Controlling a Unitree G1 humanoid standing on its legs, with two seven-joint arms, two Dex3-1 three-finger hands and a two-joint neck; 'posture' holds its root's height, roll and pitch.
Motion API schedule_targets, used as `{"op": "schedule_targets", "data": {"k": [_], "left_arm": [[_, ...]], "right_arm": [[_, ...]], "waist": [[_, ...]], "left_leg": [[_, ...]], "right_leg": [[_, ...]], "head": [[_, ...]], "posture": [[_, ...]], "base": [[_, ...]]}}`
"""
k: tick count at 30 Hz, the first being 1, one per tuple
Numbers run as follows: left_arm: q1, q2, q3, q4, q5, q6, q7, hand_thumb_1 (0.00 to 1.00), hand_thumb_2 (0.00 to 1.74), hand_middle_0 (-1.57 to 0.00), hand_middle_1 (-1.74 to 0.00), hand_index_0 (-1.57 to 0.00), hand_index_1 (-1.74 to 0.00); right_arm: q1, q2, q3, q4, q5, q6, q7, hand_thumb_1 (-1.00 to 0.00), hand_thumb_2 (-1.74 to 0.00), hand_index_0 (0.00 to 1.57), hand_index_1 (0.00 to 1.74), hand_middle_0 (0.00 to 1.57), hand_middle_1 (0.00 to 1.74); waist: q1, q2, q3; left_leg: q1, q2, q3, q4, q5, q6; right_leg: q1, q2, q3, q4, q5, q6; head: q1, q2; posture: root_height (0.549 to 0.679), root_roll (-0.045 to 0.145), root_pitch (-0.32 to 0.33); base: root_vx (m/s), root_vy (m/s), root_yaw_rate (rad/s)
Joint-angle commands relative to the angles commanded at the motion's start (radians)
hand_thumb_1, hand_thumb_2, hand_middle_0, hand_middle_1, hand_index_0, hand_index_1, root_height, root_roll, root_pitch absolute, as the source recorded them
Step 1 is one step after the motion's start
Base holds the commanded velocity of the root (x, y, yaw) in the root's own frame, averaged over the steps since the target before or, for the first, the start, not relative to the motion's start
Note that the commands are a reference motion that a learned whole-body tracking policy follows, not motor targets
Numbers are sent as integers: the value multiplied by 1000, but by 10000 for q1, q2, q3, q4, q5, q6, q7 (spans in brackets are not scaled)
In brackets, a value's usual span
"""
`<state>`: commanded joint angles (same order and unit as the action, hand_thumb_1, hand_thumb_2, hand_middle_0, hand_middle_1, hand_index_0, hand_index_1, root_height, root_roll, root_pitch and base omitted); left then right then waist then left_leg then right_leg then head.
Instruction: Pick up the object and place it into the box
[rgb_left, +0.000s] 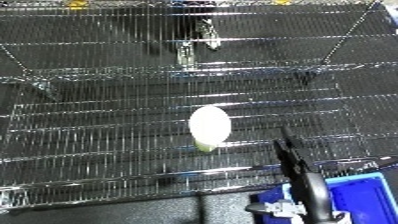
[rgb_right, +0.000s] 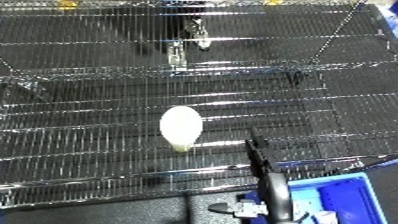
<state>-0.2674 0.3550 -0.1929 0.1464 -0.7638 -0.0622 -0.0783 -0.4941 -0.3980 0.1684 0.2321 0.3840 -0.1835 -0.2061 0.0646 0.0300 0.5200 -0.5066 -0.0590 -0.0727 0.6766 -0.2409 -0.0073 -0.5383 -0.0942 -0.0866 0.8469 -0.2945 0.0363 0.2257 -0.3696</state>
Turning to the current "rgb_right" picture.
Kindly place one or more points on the white paper cup green band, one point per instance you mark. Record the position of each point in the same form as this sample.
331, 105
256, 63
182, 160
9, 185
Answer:
180, 126

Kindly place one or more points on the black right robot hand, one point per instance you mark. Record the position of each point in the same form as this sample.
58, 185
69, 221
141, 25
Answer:
278, 196

